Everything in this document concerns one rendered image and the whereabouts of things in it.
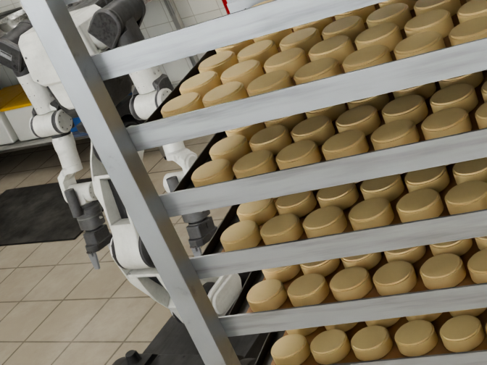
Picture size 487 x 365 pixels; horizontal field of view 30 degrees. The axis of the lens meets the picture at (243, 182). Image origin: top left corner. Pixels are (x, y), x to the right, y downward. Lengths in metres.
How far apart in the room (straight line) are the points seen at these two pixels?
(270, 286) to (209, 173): 0.18
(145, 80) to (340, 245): 1.76
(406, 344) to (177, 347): 2.18
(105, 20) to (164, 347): 1.23
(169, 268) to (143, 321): 2.80
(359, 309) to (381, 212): 0.12
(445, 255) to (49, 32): 0.51
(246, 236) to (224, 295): 2.07
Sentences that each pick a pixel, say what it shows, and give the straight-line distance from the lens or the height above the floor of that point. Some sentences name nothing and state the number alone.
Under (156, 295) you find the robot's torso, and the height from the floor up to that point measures 0.41.
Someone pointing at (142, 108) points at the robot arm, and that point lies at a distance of 2.73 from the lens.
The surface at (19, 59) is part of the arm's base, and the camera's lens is 2.95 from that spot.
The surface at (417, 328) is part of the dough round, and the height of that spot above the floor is 1.15.
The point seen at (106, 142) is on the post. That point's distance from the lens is 1.01.
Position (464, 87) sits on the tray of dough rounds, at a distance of 1.03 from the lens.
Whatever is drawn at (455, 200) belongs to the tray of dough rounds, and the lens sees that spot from 1.00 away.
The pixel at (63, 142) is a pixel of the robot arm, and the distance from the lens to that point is 3.05.
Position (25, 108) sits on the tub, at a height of 0.46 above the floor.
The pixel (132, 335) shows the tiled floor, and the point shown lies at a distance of 3.81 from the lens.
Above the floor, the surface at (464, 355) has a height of 1.15.
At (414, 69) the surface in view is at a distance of 0.89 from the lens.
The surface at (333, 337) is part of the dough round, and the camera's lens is 1.18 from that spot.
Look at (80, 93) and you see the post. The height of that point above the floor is 1.58.
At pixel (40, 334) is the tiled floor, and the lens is 4.21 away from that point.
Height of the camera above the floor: 1.81
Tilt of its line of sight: 23 degrees down
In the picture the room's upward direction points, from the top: 24 degrees counter-clockwise
